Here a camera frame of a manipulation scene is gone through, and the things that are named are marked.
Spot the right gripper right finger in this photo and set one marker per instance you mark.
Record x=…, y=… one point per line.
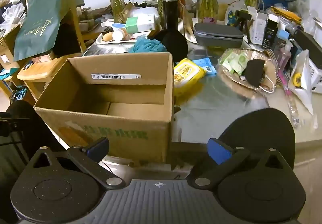
x=221, y=161

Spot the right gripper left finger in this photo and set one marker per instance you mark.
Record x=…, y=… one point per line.
x=87, y=159

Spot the black neck pillow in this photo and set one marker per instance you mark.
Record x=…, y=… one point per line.
x=174, y=42

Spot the teal mesh bath loofah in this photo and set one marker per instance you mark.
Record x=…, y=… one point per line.
x=144, y=45

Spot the brown cardboard box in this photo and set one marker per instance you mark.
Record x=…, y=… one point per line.
x=126, y=98

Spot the woven basket tray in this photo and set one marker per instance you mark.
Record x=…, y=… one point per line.
x=234, y=61

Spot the black face mask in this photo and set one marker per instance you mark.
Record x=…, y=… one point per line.
x=254, y=72

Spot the yellow wet wipes pack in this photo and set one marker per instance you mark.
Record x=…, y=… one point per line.
x=185, y=75

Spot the blue wipes pack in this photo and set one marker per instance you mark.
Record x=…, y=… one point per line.
x=206, y=65

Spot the wooden chair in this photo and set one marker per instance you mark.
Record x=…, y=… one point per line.
x=38, y=70

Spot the yellow tape measure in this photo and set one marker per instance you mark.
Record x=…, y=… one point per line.
x=297, y=80

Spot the white plastic tray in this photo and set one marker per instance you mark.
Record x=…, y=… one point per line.
x=127, y=39

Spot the pink soap bottle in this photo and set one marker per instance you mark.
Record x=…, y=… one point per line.
x=284, y=55

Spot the grey zip hard case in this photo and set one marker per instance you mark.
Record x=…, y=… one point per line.
x=216, y=35

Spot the white round jar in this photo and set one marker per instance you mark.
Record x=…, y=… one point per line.
x=119, y=35

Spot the green white tissue box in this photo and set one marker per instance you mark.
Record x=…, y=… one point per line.
x=141, y=23

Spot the green paper bag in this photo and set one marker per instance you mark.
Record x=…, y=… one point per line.
x=39, y=30

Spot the black thermos bottle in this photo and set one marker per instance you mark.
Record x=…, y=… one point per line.
x=170, y=14

